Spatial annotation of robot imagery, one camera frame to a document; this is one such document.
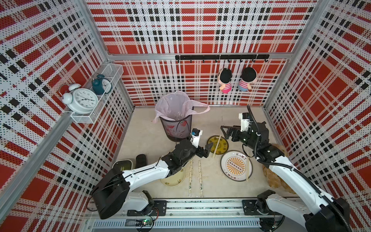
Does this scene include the bare wooden chopstick pair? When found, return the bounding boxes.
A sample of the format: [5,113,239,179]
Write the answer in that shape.
[246,155,250,182]

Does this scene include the chopsticks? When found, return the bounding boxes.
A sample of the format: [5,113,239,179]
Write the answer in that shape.
[198,160,204,198]
[188,160,193,197]

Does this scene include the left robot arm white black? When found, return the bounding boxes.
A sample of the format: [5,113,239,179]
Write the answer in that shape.
[91,139,214,219]

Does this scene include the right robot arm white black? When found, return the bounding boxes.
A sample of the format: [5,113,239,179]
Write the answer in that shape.
[220,107,351,232]

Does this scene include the yellow patterned plate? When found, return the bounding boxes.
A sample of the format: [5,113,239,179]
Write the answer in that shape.
[206,135,229,155]

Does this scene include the black mesh trash bin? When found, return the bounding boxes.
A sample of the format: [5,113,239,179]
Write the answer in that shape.
[159,112,192,142]

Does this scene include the white plate orange sunburst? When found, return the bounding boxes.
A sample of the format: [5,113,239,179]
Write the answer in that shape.
[220,150,253,182]

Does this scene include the cream plate with flowers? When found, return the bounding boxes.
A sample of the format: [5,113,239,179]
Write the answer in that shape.
[160,168,186,187]

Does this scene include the pink plastic bin liner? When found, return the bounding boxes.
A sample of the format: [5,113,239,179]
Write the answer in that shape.
[152,91,210,123]

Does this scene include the brown teddy bear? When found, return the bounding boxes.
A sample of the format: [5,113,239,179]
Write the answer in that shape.
[262,144,296,194]

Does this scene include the doll with pink shirt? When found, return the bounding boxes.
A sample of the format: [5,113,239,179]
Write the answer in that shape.
[217,68,232,94]

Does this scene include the doll with striped blue shirt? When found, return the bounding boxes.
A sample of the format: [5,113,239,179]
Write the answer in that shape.
[238,67,257,92]

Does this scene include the green circuit board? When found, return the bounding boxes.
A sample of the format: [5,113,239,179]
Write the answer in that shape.
[125,218,152,228]

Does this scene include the teal alarm clock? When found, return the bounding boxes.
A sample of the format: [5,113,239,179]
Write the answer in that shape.
[92,74,113,95]

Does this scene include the white alarm clock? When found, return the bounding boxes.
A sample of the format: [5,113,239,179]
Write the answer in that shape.
[62,83,99,115]

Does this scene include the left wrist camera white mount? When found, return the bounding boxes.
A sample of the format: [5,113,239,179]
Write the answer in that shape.
[190,128,203,148]

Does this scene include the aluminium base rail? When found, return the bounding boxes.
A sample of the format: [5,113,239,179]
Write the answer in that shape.
[83,198,328,232]

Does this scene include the black wall hook rail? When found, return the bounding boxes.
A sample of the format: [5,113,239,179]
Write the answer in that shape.
[175,54,270,61]

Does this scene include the white wire wall shelf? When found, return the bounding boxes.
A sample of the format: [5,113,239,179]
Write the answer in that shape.
[68,63,127,124]

